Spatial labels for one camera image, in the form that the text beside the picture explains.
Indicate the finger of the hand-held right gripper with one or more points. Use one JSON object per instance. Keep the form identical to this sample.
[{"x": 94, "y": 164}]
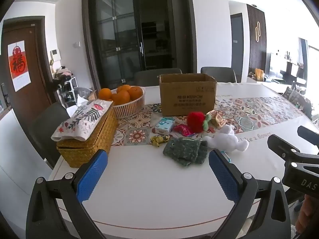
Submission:
[
  {"x": 281, "y": 145},
  {"x": 309, "y": 134}
]

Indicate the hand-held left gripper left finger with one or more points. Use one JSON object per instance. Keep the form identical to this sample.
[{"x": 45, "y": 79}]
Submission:
[{"x": 92, "y": 176}]

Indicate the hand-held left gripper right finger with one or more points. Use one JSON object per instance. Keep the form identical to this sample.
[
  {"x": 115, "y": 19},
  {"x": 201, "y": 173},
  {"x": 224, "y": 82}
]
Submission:
[{"x": 224, "y": 176}]

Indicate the green knitted glove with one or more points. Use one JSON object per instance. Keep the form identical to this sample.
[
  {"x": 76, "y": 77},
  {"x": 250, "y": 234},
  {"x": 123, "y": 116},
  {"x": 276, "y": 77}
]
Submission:
[
  {"x": 182, "y": 149},
  {"x": 202, "y": 153}
]

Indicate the white plush toy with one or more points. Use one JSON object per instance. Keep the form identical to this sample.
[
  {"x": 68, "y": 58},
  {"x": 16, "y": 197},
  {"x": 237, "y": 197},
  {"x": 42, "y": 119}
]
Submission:
[{"x": 224, "y": 139}]

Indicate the red plush fruit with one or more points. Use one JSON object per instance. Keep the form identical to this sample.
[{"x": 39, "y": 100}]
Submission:
[{"x": 195, "y": 122}]

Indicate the red snack packet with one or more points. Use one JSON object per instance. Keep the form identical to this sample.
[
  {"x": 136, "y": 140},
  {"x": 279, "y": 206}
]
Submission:
[{"x": 183, "y": 130}]

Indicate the small blue white box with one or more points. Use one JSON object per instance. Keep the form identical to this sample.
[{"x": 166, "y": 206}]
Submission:
[{"x": 164, "y": 125}]

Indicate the brown cardboard box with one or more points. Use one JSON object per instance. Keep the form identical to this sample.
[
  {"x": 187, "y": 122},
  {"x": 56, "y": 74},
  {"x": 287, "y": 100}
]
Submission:
[{"x": 187, "y": 99}]

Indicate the person's right forearm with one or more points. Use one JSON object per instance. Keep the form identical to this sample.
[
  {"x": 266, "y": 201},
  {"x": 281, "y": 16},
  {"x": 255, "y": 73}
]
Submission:
[{"x": 309, "y": 214}]

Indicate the patterned armchair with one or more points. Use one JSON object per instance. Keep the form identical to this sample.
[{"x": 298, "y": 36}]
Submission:
[{"x": 297, "y": 100}]

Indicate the wicker tissue box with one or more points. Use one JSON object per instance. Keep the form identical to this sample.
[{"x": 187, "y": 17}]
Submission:
[{"x": 94, "y": 139}]

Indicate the patterned table runner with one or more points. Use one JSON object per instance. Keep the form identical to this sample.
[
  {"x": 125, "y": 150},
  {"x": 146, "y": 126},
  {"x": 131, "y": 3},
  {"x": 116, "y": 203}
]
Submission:
[{"x": 249, "y": 114}]

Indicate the gold snack packet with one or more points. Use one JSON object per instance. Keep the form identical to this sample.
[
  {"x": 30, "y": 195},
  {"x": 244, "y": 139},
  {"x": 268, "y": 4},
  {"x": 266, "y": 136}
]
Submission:
[
  {"x": 212, "y": 114},
  {"x": 219, "y": 122}
]

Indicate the floral cloth cover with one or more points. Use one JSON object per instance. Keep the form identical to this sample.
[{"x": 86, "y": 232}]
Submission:
[{"x": 84, "y": 117}]

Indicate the white printed tablecloth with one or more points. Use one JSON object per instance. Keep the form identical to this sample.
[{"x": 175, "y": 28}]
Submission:
[{"x": 162, "y": 191}]

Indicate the dark grey dining chair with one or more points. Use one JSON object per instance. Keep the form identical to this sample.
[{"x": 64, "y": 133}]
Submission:
[
  {"x": 218, "y": 74},
  {"x": 47, "y": 124},
  {"x": 157, "y": 76}
]

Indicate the white media cabinet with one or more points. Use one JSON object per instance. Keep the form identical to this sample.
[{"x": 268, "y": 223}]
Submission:
[{"x": 251, "y": 79}]

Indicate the orange paper bag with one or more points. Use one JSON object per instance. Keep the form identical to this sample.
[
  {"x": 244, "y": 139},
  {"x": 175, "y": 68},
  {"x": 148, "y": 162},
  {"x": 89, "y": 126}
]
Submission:
[{"x": 259, "y": 74}]

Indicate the small yellow toy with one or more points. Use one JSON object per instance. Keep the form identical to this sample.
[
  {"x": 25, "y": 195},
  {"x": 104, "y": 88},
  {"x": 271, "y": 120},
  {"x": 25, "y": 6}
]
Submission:
[{"x": 159, "y": 139}]

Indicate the white woven fruit basket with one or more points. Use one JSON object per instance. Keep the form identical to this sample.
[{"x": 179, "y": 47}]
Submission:
[{"x": 127, "y": 110}]

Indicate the white tissue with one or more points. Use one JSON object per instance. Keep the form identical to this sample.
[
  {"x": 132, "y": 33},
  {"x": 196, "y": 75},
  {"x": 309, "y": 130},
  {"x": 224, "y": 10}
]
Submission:
[{"x": 81, "y": 101}]

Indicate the small open carton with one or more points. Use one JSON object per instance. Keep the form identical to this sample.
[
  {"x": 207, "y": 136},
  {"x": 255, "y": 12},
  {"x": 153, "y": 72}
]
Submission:
[{"x": 92, "y": 95}]

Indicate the orange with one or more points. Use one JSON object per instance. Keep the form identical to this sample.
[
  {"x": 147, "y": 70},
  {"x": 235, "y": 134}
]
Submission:
[
  {"x": 104, "y": 94},
  {"x": 114, "y": 96},
  {"x": 121, "y": 98},
  {"x": 135, "y": 92},
  {"x": 123, "y": 88}
]

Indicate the grey bag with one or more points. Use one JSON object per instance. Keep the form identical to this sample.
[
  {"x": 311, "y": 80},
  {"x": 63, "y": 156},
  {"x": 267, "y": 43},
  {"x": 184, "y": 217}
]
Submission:
[{"x": 82, "y": 92}]

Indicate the white shoe rack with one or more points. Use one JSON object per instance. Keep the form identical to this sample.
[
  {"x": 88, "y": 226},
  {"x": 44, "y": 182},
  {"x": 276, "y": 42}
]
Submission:
[{"x": 67, "y": 92}]

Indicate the pile of clothes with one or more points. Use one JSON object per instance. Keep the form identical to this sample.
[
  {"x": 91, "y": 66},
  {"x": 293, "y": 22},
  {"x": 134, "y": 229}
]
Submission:
[{"x": 62, "y": 73}]

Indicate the dark interior door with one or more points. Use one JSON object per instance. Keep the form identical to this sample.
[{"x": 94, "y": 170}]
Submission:
[{"x": 236, "y": 42}]

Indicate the brown entrance door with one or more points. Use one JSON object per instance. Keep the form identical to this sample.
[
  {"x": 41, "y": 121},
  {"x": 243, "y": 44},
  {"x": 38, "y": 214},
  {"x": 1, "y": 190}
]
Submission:
[{"x": 35, "y": 79}]

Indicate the door lock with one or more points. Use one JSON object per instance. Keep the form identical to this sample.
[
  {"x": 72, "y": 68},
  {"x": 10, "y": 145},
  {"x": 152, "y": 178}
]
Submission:
[{"x": 5, "y": 95}]

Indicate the red and white door poster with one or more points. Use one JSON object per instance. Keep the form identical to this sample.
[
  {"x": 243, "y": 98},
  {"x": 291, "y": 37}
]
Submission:
[{"x": 19, "y": 66}]

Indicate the dark glass sliding door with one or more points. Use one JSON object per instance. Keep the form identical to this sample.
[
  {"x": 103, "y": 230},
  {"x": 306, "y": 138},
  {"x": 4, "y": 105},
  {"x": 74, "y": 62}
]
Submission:
[{"x": 139, "y": 29}]

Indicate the dark slatted wall panel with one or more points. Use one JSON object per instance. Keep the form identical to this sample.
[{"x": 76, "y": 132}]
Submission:
[{"x": 251, "y": 49}]

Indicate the gold wall ornament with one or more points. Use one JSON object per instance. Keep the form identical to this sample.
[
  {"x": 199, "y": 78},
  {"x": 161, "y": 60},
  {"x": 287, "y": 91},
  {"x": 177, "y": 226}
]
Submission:
[{"x": 257, "y": 31}]

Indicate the wall intercom panel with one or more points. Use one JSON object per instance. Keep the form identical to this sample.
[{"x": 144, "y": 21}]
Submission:
[{"x": 55, "y": 54}]

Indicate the white light switch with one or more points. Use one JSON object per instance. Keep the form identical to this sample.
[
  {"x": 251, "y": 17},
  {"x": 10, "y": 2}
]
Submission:
[{"x": 76, "y": 44}]

